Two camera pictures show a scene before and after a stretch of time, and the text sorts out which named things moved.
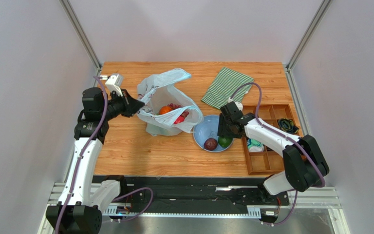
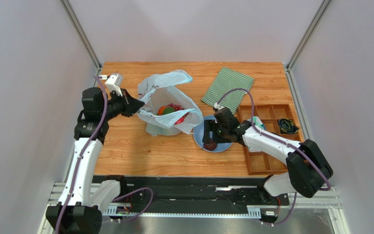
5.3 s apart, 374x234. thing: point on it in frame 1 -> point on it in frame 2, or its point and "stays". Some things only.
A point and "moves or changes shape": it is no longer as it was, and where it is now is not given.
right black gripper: (227, 123) -> (217, 132)
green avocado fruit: (224, 141) moves or changes shape
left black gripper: (130, 106) stays
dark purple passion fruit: (210, 144) stays
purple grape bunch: (173, 107) stays
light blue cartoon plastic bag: (156, 90) stays
